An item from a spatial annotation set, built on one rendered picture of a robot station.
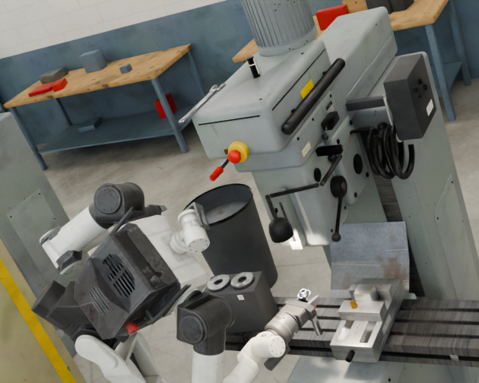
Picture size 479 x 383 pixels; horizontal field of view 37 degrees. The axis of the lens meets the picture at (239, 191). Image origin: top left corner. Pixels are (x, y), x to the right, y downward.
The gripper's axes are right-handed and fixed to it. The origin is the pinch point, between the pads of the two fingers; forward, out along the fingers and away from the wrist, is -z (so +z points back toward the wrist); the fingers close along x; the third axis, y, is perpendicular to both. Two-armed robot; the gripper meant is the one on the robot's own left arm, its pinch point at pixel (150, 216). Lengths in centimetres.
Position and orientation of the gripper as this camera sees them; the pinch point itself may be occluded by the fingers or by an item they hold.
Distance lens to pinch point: 261.7
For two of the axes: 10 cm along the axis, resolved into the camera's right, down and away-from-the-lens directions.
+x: 7.6, -5.9, -2.7
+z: -3.0, 0.4, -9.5
